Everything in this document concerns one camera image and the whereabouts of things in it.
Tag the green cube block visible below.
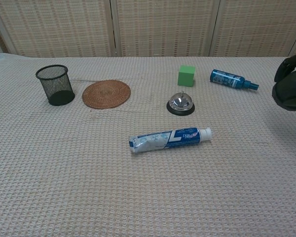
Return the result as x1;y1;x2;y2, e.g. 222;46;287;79
177;65;196;87

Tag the beige waffle-weave table cloth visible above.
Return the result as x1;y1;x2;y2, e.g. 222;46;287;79
0;53;296;237

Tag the round woven rattan coaster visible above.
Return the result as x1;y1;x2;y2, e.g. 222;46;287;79
82;79;131;109

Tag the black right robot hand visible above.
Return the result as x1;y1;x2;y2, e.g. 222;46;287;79
273;50;296;83

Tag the blue white toothpaste tube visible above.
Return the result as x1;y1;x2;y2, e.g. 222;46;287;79
128;127;213;155

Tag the black mesh pen holder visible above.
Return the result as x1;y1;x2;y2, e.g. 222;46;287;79
35;64;76;107

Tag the silver call bell black base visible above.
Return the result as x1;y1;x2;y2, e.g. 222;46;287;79
166;91;195;116

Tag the blue spray bottle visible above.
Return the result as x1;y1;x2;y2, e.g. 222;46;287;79
210;69;260;91

